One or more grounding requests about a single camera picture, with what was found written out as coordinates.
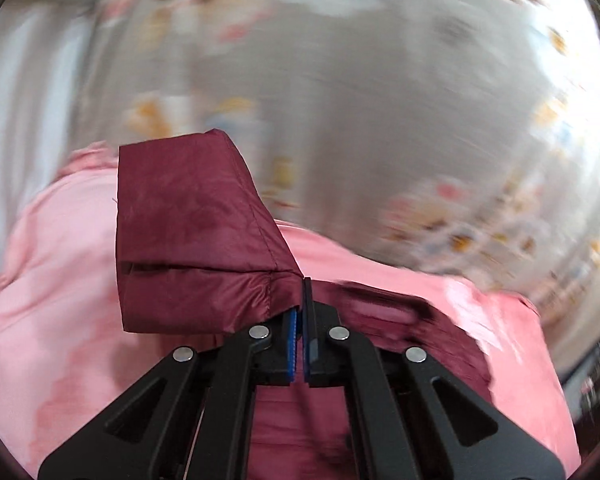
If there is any pink printed blanket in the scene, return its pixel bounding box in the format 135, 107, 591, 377
0, 141, 583, 480

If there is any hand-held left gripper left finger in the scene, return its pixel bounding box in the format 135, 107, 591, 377
37, 308, 299, 480

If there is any white bed sheet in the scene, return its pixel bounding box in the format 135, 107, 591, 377
0, 0, 107, 281

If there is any dark object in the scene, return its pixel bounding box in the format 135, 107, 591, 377
564, 320, 600, 413

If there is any maroon puffer jacket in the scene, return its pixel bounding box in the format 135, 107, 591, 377
116, 129, 496, 480

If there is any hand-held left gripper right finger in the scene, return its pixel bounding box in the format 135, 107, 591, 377
302, 277, 566, 480

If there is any grey floral blanket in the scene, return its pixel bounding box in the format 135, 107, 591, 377
80, 0, 600, 376

